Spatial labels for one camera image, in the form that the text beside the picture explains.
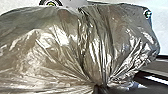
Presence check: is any black plastic trash bag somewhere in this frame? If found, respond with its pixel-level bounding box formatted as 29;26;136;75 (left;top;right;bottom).
0;3;161;94

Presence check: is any black robot bar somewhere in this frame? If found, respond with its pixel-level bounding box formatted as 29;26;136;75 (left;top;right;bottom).
133;59;168;91

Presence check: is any round bolt on base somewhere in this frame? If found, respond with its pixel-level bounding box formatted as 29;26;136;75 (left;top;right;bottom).
142;9;153;20
39;0;63;7

